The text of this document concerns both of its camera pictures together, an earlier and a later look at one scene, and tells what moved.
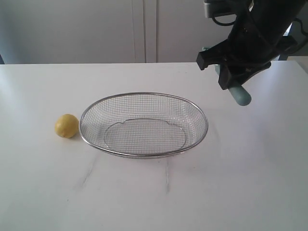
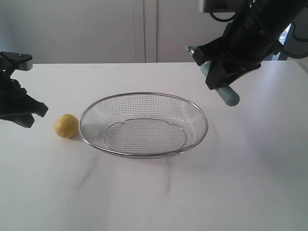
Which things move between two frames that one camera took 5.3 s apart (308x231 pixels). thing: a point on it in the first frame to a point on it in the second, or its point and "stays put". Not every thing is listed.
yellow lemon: [66, 125] stays put
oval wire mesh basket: [144, 125] stays put
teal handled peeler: [239, 93] to [228, 95]
